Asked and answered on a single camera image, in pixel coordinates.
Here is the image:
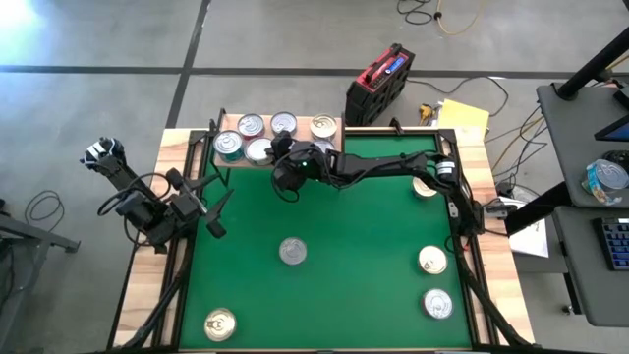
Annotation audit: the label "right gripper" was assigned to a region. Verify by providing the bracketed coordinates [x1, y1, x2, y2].
[272, 141, 345, 193]

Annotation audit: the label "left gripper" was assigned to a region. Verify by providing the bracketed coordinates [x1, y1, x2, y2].
[165, 167, 236, 227]

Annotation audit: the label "gold-lid seafood can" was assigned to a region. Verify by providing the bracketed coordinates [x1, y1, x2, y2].
[202, 308, 238, 344]
[411, 176, 439, 200]
[309, 113, 339, 143]
[417, 245, 449, 276]

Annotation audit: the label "blue albacore tuna can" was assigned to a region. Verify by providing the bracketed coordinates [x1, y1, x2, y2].
[269, 110, 299, 137]

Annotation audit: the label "silver-lid seafood can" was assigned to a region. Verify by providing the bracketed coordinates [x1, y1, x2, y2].
[244, 137, 274, 167]
[236, 112, 266, 142]
[422, 288, 454, 322]

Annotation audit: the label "blue label tuna can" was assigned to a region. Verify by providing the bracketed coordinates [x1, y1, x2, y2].
[278, 236, 310, 266]

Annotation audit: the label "wooden shelf black legs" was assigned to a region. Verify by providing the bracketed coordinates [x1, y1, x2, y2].
[211, 108, 346, 192]

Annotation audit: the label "red black power station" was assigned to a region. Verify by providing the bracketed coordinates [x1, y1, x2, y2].
[343, 42, 417, 128]

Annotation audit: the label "yellow black power plug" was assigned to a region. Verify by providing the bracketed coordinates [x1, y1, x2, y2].
[417, 101, 436, 127]

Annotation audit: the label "green table mat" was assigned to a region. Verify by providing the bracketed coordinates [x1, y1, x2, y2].
[177, 135, 473, 351]

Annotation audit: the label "yellow paper envelope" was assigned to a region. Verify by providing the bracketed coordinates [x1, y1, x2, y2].
[435, 97, 491, 137]

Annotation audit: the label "grey metal stand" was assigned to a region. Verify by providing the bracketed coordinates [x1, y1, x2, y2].
[0, 196, 83, 354]

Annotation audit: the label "white paper sheet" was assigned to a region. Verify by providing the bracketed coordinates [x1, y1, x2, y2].
[507, 215, 550, 260]

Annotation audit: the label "grey desk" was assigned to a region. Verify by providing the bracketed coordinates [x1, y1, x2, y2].
[550, 205, 629, 328]
[535, 81, 629, 210]

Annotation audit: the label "black slanted pole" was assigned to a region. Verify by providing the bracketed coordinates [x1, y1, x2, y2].
[553, 27, 629, 102]

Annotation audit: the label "black tablet screen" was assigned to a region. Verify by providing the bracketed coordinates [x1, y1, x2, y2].
[593, 112, 629, 144]

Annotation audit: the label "black round device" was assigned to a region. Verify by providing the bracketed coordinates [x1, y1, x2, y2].
[601, 148, 629, 168]

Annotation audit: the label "black keyboard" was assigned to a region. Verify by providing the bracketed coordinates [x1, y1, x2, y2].
[592, 215, 629, 272]

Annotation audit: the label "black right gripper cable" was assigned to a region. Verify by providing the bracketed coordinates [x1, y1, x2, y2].
[269, 164, 309, 204]

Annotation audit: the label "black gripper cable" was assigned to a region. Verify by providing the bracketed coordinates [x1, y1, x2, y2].
[96, 171, 171, 247]
[269, 164, 309, 204]

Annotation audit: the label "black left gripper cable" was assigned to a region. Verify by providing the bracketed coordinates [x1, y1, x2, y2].
[96, 171, 171, 247]

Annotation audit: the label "black coiled floor cable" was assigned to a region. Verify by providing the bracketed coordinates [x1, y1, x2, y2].
[395, 0, 442, 26]

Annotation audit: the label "black looped floor cable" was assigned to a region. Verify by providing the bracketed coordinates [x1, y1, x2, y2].
[23, 189, 67, 233]

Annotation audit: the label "yellow floor cable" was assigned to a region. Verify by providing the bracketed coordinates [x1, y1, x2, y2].
[433, 0, 486, 36]

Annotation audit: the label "black aluminium table frame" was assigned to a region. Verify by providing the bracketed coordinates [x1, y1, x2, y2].
[105, 116, 540, 354]

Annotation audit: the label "black power station cable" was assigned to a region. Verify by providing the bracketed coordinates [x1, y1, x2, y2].
[406, 75, 510, 119]

